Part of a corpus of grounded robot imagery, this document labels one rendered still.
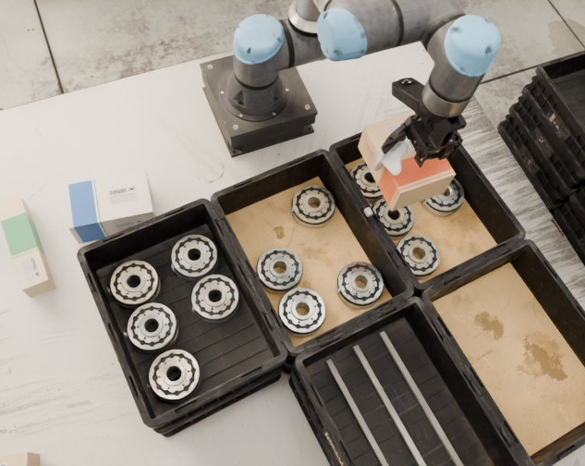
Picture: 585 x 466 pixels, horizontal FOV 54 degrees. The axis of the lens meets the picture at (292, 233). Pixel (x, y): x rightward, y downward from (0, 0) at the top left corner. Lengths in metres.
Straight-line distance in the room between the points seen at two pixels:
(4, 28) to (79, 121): 1.38
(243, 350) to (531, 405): 0.62
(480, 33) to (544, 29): 2.36
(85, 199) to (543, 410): 1.15
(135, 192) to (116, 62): 1.38
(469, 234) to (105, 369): 0.91
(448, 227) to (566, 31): 2.00
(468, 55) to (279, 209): 0.66
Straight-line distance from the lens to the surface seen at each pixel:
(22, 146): 1.71
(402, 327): 1.30
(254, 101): 1.50
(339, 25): 0.86
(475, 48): 0.86
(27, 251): 1.49
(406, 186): 1.09
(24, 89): 2.78
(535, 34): 3.19
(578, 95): 2.31
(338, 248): 1.34
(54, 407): 1.42
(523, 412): 1.35
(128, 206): 1.44
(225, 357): 1.24
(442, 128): 0.98
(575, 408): 1.41
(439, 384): 1.30
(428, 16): 0.92
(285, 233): 1.34
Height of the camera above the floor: 2.04
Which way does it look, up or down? 65 degrees down
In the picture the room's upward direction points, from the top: 9 degrees clockwise
